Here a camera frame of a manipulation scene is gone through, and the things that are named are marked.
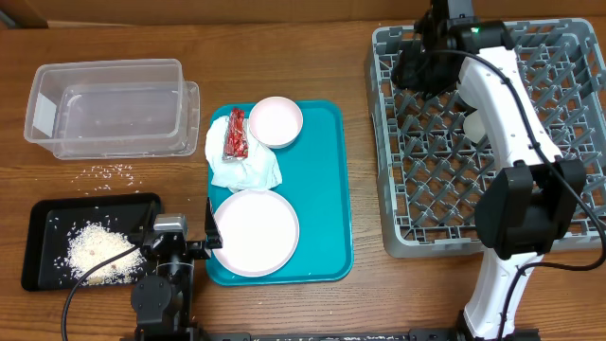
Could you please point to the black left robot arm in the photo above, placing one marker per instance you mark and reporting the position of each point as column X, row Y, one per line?
column 162, row 299

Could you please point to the grey dishwasher rack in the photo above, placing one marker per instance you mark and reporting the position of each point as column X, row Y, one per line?
column 430, row 175

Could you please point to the white plastic cup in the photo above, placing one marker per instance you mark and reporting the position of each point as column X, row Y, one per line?
column 473, row 126

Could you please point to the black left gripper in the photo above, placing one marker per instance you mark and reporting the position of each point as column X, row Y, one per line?
column 200, row 249

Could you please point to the white napkin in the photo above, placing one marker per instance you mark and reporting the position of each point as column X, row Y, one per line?
column 258, row 171

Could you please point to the red snack wrapper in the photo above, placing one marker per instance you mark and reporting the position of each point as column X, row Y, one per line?
column 235, row 144

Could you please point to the pink plastic bowl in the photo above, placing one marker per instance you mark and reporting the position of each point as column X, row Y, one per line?
column 276, row 122

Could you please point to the pile of white rice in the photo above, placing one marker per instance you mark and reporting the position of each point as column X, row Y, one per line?
column 90, row 245

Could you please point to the white label sticker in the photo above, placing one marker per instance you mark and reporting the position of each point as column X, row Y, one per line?
column 44, row 115

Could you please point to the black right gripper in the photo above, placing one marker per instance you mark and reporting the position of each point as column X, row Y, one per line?
column 410, row 78

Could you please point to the clear plastic bin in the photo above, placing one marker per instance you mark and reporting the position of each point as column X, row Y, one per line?
column 112, row 108

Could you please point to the scattered rice grains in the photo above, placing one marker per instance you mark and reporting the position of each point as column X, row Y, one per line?
column 106, row 179

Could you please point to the pink round plate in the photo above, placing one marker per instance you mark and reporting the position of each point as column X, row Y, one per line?
column 260, row 232

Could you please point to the teal plastic tray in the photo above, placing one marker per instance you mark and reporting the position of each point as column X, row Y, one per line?
column 315, row 182

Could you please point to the black tray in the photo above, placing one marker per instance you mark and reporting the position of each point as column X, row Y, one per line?
column 67, row 237

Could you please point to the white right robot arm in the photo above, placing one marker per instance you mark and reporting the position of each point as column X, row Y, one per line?
column 535, row 192

